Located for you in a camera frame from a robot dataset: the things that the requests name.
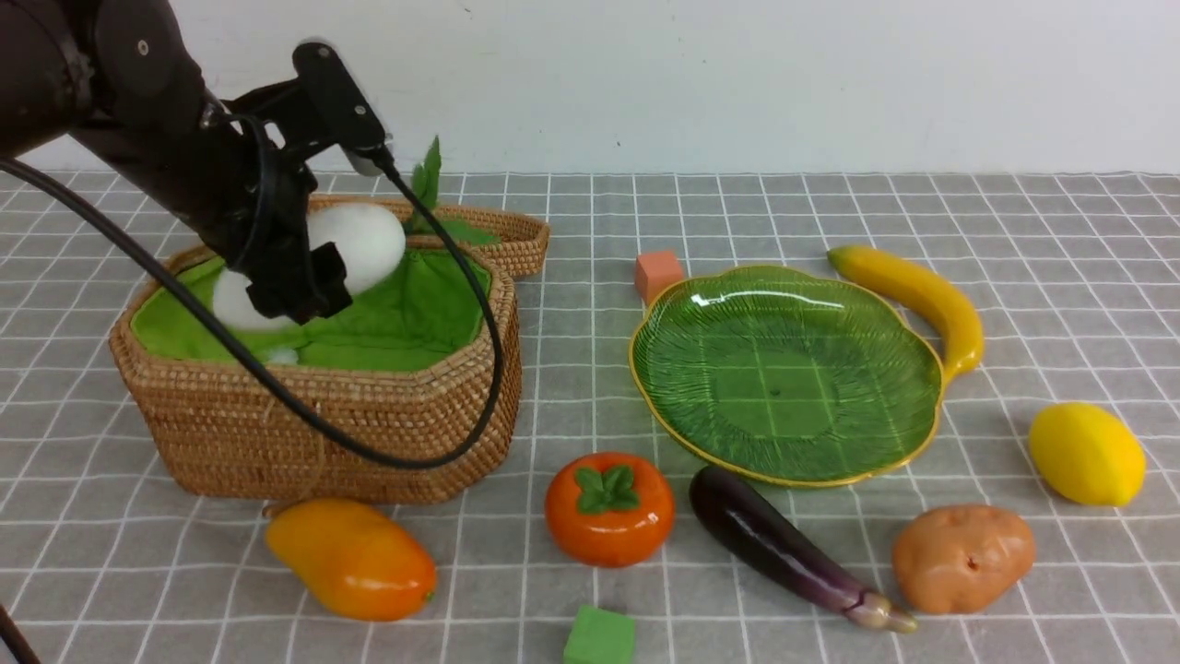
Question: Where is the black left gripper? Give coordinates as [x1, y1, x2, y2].
[138, 111, 353, 326]

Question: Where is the white radish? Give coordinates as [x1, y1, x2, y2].
[211, 136, 499, 334]

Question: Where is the orange yellow mango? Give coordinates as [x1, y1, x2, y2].
[266, 497, 438, 623]

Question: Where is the orange persimmon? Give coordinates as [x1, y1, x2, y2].
[544, 451, 676, 568]

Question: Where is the purple eggplant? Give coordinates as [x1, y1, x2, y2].
[688, 466, 918, 635]

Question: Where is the yellow banana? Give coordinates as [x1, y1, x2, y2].
[827, 245, 985, 384]

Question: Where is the brown potato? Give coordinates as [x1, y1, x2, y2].
[891, 504, 1037, 614]

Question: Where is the yellow lemon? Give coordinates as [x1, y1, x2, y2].
[1028, 402, 1147, 507]

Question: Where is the woven wicker basket lid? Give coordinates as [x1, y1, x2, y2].
[309, 193, 549, 278]

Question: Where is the orange foam cube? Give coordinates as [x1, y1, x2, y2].
[632, 251, 686, 305]

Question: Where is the grey checkered tablecloth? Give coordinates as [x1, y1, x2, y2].
[1, 173, 1176, 663]

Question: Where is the green foam cube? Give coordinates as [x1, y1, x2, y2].
[563, 604, 637, 664]

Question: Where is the green glass leaf plate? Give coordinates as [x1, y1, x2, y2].
[628, 267, 944, 488]

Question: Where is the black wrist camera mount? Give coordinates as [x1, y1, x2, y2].
[228, 39, 392, 177]

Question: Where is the black camera cable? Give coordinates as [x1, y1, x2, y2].
[0, 111, 507, 471]

